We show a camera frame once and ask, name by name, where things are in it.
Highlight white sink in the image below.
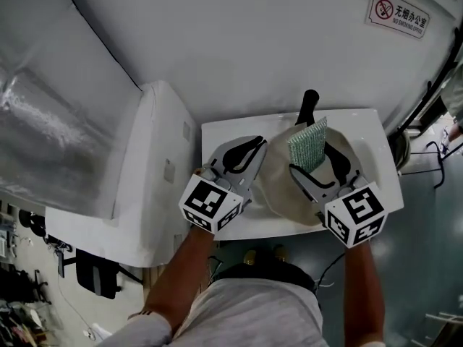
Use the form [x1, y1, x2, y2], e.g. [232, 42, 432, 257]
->
[200, 108, 405, 241]

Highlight olive round bin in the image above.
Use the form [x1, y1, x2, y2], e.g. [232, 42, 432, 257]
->
[392, 131, 412, 177]

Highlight person's dark shorts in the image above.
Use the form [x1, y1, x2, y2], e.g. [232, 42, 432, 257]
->
[211, 246, 319, 292]

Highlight person's white shirt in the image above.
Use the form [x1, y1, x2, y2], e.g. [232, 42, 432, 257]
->
[94, 278, 326, 347]

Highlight person's right shoe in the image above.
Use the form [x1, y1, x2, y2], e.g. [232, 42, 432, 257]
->
[273, 244, 290, 264]

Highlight plastic-wrapped panel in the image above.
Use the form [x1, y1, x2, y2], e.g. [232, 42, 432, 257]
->
[0, 0, 144, 218]

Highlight person's right forearm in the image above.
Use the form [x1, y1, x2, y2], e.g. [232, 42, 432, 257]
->
[341, 239, 386, 347]

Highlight white wire rack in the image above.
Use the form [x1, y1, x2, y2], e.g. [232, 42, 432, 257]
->
[425, 311, 463, 347]

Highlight white no-smoking sign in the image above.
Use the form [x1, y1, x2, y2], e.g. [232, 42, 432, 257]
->
[364, 0, 431, 40]

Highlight green scouring pad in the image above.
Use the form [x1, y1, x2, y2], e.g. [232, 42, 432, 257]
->
[286, 116, 328, 173]

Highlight wooden plank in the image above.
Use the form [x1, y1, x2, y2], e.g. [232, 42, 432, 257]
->
[143, 265, 160, 305]

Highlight black office chair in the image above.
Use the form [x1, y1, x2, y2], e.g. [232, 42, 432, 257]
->
[57, 247, 122, 300]

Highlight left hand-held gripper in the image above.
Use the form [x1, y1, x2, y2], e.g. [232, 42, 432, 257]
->
[178, 134, 269, 235]

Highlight beige pan with black handle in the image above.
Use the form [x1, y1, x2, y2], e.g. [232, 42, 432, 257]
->
[252, 124, 362, 228]

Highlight white cabinet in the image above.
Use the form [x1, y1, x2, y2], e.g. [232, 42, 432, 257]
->
[45, 80, 198, 269]

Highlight person's left forearm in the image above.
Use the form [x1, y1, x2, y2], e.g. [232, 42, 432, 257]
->
[142, 226, 218, 334]

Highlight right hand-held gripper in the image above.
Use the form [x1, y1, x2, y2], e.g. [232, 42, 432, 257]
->
[289, 141, 388, 249]

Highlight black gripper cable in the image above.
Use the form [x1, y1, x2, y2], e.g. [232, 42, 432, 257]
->
[314, 253, 347, 288]
[208, 254, 225, 280]

